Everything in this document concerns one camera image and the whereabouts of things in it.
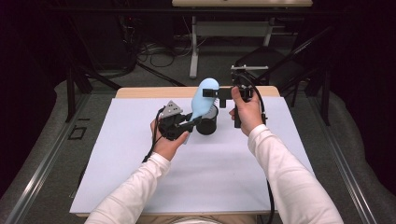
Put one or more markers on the black mesh cup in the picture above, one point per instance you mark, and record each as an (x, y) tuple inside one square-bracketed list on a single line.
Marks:
[(207, 126)]

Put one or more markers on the person's right hand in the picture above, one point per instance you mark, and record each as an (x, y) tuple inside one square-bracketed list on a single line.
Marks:
[(252, 115)]

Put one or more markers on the black metal stand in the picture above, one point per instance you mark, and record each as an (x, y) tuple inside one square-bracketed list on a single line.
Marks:
[(325, 99), (70, 93)]

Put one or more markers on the metal floor rail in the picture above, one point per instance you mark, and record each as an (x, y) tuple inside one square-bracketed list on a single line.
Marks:
[(345, 174), (40, 174)]

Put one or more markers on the white-legged desk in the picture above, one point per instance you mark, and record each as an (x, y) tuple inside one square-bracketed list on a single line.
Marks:
[(233, 29)]

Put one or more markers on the black horizontal metal bar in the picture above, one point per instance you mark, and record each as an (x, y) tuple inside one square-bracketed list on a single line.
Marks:
[(124, 11)]

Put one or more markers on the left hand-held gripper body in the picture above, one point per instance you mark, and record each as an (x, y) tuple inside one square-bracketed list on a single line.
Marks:
[(169, 126)]

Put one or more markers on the light blue hairbrush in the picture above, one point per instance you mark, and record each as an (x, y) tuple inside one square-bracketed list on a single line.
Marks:
[(202, 104)]

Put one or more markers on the black folding chair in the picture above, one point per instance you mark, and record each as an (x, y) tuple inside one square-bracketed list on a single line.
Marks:
[(280, 63)]

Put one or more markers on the white table mat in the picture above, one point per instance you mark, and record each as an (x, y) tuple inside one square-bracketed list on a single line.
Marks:
[(211, 174)]

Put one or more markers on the person's left hand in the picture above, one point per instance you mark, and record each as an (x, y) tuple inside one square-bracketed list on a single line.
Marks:
[(168, 147)]

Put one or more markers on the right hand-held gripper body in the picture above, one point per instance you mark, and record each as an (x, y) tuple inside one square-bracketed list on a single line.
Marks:
[(241, 79)]

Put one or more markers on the person's torso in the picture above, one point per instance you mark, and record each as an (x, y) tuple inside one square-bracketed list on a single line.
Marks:
[(193, 220)]

